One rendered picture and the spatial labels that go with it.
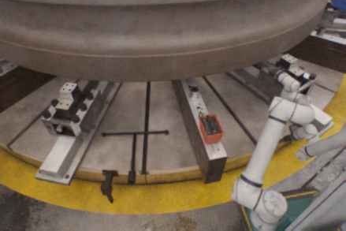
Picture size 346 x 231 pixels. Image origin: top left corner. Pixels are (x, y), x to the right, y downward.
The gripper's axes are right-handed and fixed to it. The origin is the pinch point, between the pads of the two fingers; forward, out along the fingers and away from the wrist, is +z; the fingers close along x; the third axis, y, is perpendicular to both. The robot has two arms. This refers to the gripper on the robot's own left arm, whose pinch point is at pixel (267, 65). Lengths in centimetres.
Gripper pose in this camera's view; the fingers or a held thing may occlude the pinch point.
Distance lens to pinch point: 230.3
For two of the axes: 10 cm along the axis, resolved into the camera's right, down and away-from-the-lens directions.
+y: 0.0, -7.1, -7.0
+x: -8.9, 3.2, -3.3
